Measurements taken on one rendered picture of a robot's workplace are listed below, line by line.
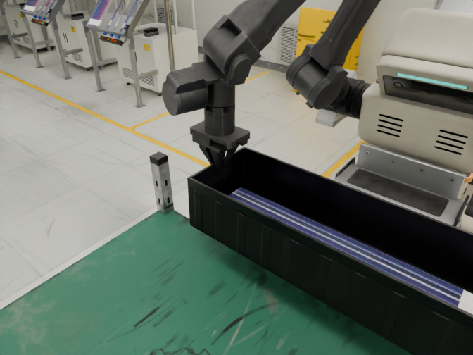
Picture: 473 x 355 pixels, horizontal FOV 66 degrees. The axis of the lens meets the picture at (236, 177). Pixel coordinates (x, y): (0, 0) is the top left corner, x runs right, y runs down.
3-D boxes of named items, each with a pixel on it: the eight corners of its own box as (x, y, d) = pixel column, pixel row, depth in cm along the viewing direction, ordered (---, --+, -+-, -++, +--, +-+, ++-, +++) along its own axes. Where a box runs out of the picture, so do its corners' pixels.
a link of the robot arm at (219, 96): (242, 70, 62) (224, 63, 66) (207, 77, 59) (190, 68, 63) (241, 108, 66) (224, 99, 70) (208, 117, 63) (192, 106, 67)
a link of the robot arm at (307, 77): (346, 84, 83) (331, 71, 85) (333, 66, 74) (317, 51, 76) (316, 114, 85) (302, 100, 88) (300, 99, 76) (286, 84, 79)
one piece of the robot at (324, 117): (333, 106, 99) (337, 66, 92) (350, 110, 96) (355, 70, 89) (314, 123, 93) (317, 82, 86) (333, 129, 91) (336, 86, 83)
